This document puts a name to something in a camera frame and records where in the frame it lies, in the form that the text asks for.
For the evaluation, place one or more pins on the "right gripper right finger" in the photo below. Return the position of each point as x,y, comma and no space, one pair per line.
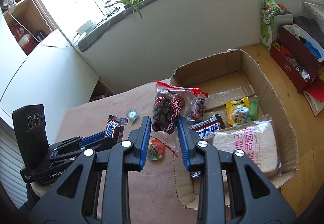
232,188

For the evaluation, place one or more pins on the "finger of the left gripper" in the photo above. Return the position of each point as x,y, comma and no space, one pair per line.
104,143
85,141

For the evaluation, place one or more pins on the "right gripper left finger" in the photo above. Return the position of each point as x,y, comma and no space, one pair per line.
95,187

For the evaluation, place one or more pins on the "red-edged dried fruit bag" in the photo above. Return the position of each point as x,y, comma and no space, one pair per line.
171,103

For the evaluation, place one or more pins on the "black patterned candy packet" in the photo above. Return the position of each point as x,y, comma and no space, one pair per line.
195,175

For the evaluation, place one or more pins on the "red-edged dark snack bag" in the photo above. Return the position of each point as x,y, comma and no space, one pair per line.
196,111

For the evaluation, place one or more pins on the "small Snickers bar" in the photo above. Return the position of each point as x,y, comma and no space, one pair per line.
115,127

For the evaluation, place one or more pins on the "pink tablecloth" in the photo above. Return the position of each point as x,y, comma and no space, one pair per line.
152,194

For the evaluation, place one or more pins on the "teal wrapped candy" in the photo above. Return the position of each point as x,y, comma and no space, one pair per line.
132,115

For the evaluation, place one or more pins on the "round colourful jelly cup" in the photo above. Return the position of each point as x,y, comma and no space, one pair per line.
156,150

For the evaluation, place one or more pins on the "packaged bread loaf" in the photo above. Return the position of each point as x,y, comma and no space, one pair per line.
257,139

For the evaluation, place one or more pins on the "large Snickers bar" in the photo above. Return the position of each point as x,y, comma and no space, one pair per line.
208,126

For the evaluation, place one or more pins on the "clear wrapped green candy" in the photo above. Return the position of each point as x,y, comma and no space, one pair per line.
253,110

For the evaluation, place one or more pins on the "yellow candy packet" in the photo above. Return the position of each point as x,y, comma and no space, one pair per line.
230,105

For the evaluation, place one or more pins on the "white box on windowsill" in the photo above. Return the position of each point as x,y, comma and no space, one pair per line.
87,27

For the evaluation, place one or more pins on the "cardboard box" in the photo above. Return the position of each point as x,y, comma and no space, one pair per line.
230,76

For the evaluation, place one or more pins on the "wooden shelf unit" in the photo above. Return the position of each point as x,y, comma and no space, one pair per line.
27,21

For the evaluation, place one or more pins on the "dark red open box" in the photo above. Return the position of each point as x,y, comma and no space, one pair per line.
290,37

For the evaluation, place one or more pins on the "green paper bag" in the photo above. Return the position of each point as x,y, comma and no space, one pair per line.
273,15

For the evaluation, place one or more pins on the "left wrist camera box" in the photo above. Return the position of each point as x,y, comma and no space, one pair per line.
29,127

